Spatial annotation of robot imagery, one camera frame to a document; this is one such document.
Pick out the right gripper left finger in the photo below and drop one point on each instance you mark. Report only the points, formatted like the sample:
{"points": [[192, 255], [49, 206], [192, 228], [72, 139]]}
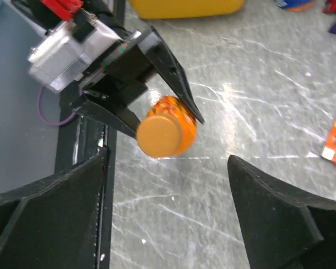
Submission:
{"points": [[52, 222]]}

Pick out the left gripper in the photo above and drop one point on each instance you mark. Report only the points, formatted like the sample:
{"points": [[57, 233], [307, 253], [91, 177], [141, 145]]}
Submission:
{"points": [[121, 74]]}

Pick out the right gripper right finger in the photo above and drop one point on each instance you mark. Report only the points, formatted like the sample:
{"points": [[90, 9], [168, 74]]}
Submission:
{"points": [[282, 226]]}

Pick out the orange juice bottle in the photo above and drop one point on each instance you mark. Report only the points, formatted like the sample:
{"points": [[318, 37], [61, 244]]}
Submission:
{"points": [[173, 106]]}

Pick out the orange bottle cap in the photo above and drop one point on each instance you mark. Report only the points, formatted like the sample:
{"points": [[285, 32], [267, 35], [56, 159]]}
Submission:
{"points": [[159, 135]]}

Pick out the yellow basket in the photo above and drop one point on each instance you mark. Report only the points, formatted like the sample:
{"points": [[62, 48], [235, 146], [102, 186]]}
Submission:
{"points": [[167, 9]]}

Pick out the toilet paper roll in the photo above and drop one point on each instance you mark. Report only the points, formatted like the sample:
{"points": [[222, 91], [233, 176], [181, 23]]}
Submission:
{"points": [[294, 5]]}

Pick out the red snack bag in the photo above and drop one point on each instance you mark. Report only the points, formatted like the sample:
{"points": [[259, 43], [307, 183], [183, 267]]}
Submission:
{"points": [[329, 7]]}

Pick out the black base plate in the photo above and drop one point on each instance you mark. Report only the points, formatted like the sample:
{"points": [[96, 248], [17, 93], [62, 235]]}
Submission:
{"points": [[81, 145]]}

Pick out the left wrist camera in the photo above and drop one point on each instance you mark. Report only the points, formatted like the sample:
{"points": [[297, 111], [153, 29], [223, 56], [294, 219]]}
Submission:
{"points": [[77, 33]]}

